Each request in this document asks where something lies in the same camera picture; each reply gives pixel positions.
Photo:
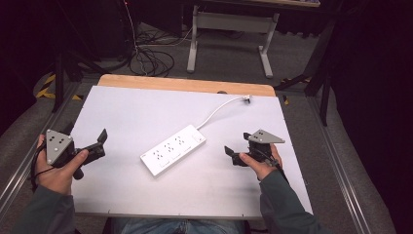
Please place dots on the black metal stand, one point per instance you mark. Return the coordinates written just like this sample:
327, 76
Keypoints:
321, 71

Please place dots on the white power plug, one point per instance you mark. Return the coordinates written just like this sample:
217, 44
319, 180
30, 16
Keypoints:
246, 98

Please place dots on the black tripod stand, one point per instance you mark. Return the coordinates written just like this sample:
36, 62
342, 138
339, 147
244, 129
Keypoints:
60, 78

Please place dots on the aluminium floor rail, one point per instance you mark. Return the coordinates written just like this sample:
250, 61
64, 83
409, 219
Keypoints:
29, 156
341, 169

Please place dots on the person's legs in jeans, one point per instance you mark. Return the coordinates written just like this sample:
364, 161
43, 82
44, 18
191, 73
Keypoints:
181, 226

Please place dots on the wooden desk top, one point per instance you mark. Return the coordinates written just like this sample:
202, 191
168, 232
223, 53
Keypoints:
285, 3

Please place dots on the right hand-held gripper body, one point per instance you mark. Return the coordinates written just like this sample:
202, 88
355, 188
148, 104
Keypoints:
261, 148

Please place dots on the person's left hand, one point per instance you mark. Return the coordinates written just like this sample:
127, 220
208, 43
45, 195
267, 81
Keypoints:
55, 178

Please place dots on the person's right hand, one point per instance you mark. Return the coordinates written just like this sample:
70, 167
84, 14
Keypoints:
266, 168

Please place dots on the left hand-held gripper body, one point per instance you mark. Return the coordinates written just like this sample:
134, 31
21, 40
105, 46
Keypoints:
57, 146

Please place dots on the white power strip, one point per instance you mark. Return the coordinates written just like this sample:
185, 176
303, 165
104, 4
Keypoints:
173, 150

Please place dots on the white metal desk frame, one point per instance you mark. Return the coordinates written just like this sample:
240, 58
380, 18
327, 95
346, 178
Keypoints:
232, 22

